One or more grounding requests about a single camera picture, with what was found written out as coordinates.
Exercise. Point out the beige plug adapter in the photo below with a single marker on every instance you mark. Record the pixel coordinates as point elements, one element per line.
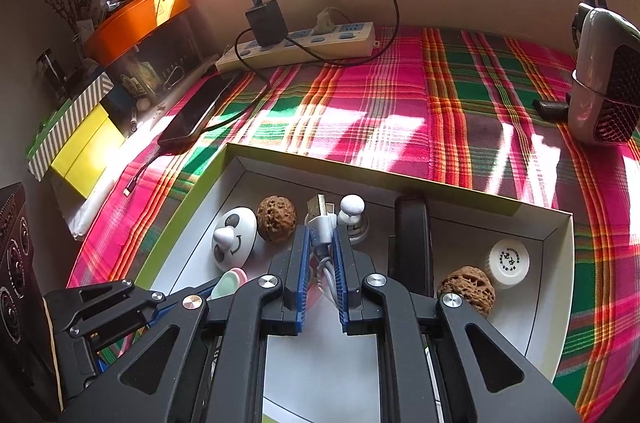
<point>327,20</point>

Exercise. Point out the clear acrylic display case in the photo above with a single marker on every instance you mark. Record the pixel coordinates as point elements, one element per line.
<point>160,63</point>

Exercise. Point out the yellow box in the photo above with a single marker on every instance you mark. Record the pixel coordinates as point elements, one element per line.
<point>85,153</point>

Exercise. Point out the black box with dials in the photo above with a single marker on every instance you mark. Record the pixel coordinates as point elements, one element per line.
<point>20,278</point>

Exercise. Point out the black charger block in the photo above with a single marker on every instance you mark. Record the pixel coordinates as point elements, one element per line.
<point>267,23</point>

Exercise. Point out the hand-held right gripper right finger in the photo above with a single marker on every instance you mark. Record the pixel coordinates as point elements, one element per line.
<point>340,285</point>

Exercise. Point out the pink green plaid tablecloth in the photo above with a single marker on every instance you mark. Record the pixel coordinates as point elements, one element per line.
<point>450,128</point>

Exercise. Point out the white black speaker device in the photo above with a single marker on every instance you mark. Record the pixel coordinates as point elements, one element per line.
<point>605,78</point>

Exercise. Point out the large brown walnut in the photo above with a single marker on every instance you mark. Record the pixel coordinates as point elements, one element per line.
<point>277,218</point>

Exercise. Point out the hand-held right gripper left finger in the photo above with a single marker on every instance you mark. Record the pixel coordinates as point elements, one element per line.
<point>302,285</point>

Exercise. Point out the black smartphone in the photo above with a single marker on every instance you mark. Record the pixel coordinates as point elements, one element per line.
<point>200,110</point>

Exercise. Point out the grey knob with white ball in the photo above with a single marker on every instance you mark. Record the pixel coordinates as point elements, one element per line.
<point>351,205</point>

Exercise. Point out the dark glass jar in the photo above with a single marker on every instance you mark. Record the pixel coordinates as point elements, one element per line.
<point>52,75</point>

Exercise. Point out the black device with silver end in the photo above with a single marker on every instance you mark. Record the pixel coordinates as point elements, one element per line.
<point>412,233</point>

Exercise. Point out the small dark walnut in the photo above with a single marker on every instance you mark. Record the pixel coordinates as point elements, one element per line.
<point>465,288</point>

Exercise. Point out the small white round cap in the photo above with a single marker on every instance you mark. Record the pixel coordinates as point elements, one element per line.
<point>507,260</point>

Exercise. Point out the orange tray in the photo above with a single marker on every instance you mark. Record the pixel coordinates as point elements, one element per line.
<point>135,23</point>

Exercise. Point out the pink case with grey disc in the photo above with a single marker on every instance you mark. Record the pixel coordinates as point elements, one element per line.
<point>230,280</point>

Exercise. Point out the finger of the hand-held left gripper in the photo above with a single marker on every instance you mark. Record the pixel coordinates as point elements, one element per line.
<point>107,360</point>
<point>110,308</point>

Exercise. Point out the cream power strip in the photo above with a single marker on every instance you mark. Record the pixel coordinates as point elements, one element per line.
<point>325,45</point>

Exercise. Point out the green white striped box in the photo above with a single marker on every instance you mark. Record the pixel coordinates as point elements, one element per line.
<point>70,118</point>

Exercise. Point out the white plastic sheet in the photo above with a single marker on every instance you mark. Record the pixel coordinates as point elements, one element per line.
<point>82,218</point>

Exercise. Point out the green white cardboard box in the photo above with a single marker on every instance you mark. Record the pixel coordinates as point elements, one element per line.
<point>500,215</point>

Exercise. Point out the white charger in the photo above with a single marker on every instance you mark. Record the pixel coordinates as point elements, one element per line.
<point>320,223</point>

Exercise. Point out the white panda face massager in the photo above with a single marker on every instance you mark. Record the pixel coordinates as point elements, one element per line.
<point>237,233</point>

